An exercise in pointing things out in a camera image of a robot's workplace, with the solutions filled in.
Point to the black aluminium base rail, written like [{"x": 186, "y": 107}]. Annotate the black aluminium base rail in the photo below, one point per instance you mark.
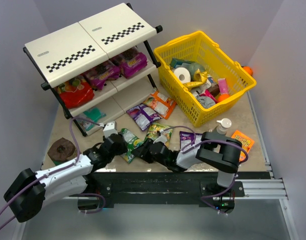
[{"x": 190, "y": 188}]

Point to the green brown round tin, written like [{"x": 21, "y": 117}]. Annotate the green brown round tin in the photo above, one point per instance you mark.
[{"x": 61, "y": 151}]

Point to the gold foil bag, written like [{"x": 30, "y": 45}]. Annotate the gold foil bag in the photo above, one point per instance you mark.
[{"x": 199, "y": 78}]

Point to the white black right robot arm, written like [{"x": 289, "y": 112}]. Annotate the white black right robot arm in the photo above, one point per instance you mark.
[{"x": 215, "y": 149}]

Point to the white toilet paper roll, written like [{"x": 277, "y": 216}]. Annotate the white toilet paper roll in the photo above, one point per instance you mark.
[{"x": 182, "y": 74}]

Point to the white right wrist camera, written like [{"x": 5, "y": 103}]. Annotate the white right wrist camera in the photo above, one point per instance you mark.
[{"x": 162, "y": 136}]

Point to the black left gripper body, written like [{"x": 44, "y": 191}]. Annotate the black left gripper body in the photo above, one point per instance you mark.
[{"x": 120, "y": 144}]

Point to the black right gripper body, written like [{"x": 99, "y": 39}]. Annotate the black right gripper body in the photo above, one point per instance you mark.
[{"x": 146, "y": 149}]

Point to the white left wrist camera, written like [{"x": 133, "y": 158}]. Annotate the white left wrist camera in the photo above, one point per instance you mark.
[{"x": 109, "y": 128}]

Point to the cream black tiered shelf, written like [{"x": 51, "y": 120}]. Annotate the cream black tiered shelf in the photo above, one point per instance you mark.
[{"x": 74, "y": 49}]

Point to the orange sponge box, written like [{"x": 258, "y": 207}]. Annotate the orange sponge box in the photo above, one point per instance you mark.
[{"x": 247, "y": 142}]

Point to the green fruit candy bag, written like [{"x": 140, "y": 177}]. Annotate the green fruit candy bag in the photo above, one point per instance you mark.
[{"x": 154, "y": 127}]

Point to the pink box in basket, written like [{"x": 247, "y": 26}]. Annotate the pink box in basket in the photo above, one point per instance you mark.
[{"x": 223, "y": 86}]

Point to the green lime candy bag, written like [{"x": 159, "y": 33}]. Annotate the green lime candy bag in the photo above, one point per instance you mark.
[{"x": 132, "y": 142}]

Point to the purple candy bag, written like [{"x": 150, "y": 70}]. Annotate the purple candy bag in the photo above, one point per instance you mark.
[
  {"x": 188, "y": 139},
  {"x": 143, "y": 115}
]

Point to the magenta grape candy bag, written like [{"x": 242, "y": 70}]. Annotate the magenta grape candy bag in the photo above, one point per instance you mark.
[{"x": 130, "y": 62}]

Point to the orange fruit in basket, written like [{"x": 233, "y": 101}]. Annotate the orange fruit in basket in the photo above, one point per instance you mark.
[{"x": 222, "y": 97}]

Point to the teal candy bag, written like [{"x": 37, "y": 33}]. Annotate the teal candy bag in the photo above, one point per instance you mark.
[{"x": 94, "y": 114}]

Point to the clear pump soap bottle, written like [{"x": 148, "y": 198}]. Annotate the clear pump soap bottle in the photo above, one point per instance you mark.
[{"x": 222, "y": 127}]

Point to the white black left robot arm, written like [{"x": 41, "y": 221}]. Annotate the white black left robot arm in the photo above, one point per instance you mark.
[{"x": 31, "y": 191}]

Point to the red fruit candy bag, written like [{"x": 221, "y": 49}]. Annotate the red fruit candy bag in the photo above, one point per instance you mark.
[{"x": 75, "y": 92}]

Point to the yellow plastic shopping basket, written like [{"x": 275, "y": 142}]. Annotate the yellow plastic shopping basket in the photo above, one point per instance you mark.
[{"x": 201, "y": 49}]

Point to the orange candy bag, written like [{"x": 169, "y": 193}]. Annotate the orange candy bag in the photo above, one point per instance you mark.
[{"x": 160, "y": 103}]

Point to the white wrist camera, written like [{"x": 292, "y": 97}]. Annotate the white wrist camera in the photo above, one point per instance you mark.
[
  {"x": 162, "y": 136},
  {"x": 109, "y": 128}
]

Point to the orange ball behind basket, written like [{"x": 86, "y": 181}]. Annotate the orange ball behind basket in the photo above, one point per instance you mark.
[{"x": 248, "y": 69}]

